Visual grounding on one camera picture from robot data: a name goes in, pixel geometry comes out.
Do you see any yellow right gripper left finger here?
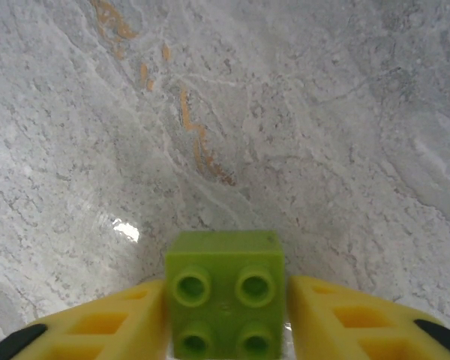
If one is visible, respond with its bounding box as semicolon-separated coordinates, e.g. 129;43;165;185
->
0;277;170;360

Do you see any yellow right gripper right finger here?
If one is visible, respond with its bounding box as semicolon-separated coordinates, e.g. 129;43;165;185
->
286;274;450;360

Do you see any small green square lego brick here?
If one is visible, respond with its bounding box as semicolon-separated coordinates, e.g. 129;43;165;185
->
163;230;286;360

